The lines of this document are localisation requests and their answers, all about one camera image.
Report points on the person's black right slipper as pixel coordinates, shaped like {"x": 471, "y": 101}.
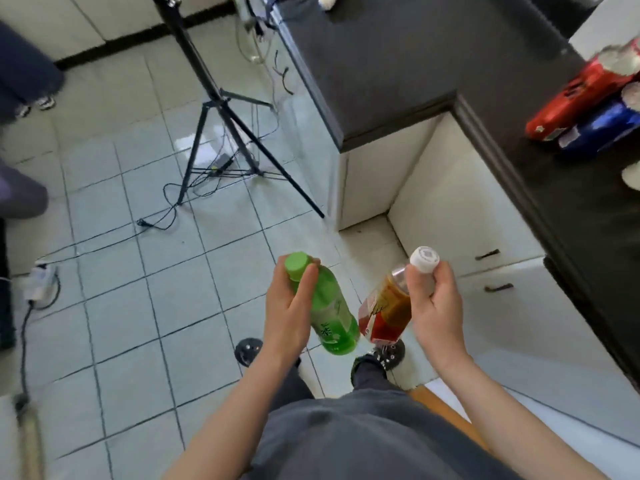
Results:
{"x": 390, "y": 353}

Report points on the green tea bottle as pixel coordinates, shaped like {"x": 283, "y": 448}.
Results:
{"x": 332, "y": 314}

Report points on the white power strip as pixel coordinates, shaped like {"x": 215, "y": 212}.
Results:
{"x": 40, "y": 282}

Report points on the blue snack packet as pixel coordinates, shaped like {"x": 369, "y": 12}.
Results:
{"x": 600, "y": 124}

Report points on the person's left thumb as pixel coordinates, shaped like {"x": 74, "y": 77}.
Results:
{"x": 307, "y": 284}

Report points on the amber tea bottle white cap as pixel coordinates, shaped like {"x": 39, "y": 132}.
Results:
{"x": 390, "y": 307}

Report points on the person's grey shirt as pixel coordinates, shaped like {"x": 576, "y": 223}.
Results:
{"x": 370, "y": 439}

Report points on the black tripod stand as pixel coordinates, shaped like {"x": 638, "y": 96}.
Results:
{"x": 220, "y": 102}

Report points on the person's black left slipper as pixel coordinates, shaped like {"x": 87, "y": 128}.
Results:
{"x": 248, "y": 350}

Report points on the person's left forearm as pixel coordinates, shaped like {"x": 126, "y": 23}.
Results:
{"x": 235, "y": 419}

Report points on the person's right forearm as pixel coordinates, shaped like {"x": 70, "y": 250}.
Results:
{"x": 505, "y": 424}

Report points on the person's black slipper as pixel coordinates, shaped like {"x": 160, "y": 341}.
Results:
{"x": 390, "y": 353}
{"x": 248, "y": 350}

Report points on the white fluffy object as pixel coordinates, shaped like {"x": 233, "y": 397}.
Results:
{"x": 327, "y": 0}

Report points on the person's dark trouser leg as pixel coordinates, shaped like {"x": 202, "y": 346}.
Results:
{"x": 369, "y": 372}

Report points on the person's right hand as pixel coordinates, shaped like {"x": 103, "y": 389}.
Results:
{"x": 440, "y": 324}

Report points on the person's right thumb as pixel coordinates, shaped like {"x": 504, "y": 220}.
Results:
{"x": 416, "y": 287}

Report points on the white round object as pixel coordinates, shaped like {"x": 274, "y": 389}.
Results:
{"x": 632, "y": 175}

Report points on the wooden stool seat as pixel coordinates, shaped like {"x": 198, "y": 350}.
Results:
{"x": 445, "y": 412}

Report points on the person's left hand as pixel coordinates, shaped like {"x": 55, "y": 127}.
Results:
{"x": 285, "y": 319}

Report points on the red snack packet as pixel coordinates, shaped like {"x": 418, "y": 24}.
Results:
{"x": 575, "y": 97}

